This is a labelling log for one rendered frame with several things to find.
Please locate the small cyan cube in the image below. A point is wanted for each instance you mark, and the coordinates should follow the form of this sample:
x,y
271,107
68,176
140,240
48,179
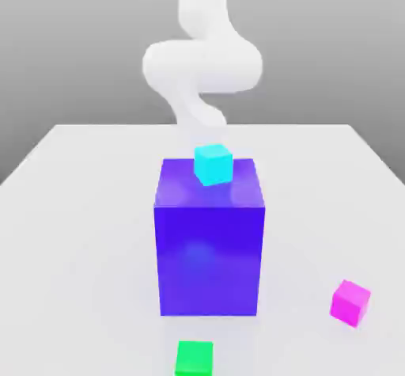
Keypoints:
x,y
212,166

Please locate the large blue box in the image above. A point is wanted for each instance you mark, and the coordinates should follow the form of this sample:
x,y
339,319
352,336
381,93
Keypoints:
x,y
208,255

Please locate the small green cube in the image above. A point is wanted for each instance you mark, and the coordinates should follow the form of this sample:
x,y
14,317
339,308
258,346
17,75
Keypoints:
x,y
194,358

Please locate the small magenta cube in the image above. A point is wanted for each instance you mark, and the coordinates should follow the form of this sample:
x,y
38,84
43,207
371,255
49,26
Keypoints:
x,y
349,303

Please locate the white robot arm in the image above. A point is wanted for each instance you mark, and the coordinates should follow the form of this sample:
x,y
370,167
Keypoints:
x,y
202,65

